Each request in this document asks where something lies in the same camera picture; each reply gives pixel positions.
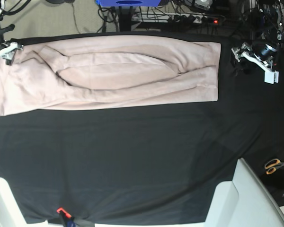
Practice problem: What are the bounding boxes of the blue box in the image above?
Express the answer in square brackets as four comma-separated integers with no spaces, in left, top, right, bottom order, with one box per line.
[96,0,161,7]

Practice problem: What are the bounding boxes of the pink T-shirt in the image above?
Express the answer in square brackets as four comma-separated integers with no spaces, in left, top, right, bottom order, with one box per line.
[0,35,221,116]

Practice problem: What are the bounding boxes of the orange handled scissors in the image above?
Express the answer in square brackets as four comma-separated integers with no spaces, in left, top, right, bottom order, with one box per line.
[264,158,284,175]

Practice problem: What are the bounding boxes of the white table frame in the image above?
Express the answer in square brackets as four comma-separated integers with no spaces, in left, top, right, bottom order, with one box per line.
[204,158,284,227]
[0,177,27,227]

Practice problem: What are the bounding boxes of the white power strip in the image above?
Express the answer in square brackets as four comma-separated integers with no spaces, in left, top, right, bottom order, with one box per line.
[132,12,225,25]

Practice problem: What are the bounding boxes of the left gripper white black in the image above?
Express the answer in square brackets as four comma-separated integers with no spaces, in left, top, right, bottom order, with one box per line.
[231,42,279,83]

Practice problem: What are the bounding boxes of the white table frame right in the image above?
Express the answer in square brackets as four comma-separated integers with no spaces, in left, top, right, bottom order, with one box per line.
[204,158,284,227]

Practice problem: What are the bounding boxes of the orange black clamp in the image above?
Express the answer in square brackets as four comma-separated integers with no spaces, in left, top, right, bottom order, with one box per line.
[47,207,95,227]

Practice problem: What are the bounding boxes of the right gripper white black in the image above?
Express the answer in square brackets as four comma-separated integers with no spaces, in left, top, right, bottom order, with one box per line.
[0,41,23,65]

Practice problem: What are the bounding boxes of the black table cloth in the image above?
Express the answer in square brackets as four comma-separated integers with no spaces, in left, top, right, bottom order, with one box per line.
[0,33,284,225]

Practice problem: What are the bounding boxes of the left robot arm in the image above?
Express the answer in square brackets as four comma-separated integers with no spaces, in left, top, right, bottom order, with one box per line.
[231,0,284,84]

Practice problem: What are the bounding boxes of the white table frame left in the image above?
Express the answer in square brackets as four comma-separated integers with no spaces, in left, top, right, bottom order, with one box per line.
[0,177,27,227]

